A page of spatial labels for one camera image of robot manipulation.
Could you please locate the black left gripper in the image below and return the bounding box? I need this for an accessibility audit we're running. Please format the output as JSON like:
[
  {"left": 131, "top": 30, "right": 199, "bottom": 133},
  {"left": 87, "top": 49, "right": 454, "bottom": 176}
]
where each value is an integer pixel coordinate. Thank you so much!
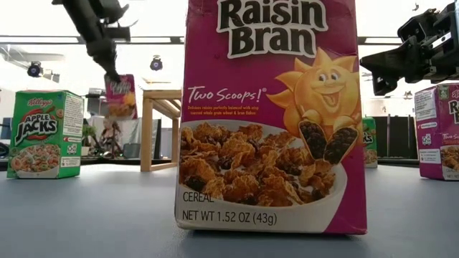
[{"left": 52, "top": 0, "right": 132, "bottom": 84}]

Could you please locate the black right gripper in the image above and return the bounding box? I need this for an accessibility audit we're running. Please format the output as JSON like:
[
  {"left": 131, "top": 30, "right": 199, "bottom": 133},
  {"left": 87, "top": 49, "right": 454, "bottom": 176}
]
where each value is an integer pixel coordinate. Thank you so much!
[{"left": 360, "top": 3, "right": 459, "bottom": 96}]

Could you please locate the Raisin Bran cereal box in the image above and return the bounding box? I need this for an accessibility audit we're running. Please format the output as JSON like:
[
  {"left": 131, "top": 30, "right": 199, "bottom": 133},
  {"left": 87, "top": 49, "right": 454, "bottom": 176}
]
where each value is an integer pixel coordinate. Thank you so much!
[
  {"left": 103, "top": 74, "right": 139, "bottom": 121},
  {"left": 414, "top": 82, "right": 459, "bottom": 181},
  {"left": 174, "top": 0, "right": 369, "bottom": 236}
]

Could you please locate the Apple Jacks cereal box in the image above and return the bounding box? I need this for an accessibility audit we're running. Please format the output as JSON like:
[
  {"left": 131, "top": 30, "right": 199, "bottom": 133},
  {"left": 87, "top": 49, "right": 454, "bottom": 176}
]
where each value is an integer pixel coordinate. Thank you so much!
[
  {"left": 361, "top": 116, "right": 379, "bottom": 169},
  {"left": 6, "top": 89, "right": 85, "bottom": 179}
]

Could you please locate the wooden slatted shelf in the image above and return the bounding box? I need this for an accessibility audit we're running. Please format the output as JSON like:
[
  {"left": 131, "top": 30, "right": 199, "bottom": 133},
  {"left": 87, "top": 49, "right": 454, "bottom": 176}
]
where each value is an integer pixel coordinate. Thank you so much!
[{"left": 140, "top": 89, "right": 183, "bottom": 173}]

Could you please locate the black ceiling spotlight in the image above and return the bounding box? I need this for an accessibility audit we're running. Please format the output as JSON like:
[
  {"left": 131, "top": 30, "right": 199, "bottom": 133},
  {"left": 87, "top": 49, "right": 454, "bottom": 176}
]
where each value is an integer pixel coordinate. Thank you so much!
[
  {"left": 149, "top": 55, "right": 164, "bottom": 72},
  {"left": 27, "top": 61, "right": 44, "bottom": 78}
]

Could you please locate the black partition panel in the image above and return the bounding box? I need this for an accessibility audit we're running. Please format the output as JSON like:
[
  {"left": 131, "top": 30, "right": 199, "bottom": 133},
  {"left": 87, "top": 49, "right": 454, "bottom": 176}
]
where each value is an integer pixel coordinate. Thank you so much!
[{"left": 372, "top": 115, "right": 419, "bottom": 161}]

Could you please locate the person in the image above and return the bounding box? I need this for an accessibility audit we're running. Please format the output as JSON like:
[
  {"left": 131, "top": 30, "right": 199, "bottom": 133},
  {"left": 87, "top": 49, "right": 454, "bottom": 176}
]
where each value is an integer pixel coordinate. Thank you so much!
[{"left": 100, "top": 116, "right": 121, "bottom": 155}]

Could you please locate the green plant in white pot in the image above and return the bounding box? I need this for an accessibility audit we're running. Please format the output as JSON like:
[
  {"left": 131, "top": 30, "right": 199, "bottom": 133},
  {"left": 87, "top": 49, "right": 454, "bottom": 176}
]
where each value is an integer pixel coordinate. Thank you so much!
[{"left": 82, "top": 123, "right": 98, "bottom": 157}]

